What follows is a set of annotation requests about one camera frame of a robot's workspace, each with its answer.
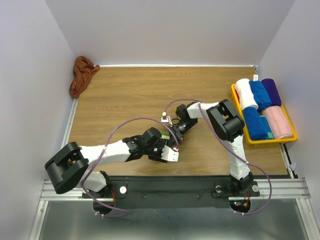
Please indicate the blue teal rolled towel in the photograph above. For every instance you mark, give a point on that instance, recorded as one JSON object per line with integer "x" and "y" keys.
{"x": 257, "y": 125}

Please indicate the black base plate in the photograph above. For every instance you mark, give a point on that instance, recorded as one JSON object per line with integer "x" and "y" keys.
{"x": 161, "y": 192}

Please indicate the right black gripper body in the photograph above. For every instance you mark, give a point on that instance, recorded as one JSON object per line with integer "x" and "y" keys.
{"x": 182, "y": 127}

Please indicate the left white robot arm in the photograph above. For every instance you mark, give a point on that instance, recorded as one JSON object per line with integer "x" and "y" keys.
{"x": 72, "y": 166}

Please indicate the aluminium frame rail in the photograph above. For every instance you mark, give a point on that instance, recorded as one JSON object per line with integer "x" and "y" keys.
{"x": 103, "y": 202}

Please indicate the brown towel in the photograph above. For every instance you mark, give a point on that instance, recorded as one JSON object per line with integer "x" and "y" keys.
{"x": 83, "y": 72}

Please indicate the purple rolled towel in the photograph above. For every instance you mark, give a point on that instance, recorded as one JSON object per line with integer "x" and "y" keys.
{"x": 272, "y": 91}

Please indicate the pink rolled towel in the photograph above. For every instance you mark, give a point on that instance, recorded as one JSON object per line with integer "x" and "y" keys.
{"x": 277, "y": 122}

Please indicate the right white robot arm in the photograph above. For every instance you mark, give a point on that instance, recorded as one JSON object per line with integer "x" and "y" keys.
{"x": 228, "y": 126}

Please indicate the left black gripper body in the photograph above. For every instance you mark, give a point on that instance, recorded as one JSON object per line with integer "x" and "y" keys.
{"x": 155, "y": 152}

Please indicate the white rolled towel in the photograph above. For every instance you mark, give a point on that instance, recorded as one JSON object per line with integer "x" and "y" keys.
{"x": 246, "y": 96}

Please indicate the green cream patterned towel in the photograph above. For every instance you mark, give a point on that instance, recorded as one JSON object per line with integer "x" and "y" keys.
{"x": 165, "y": 135}

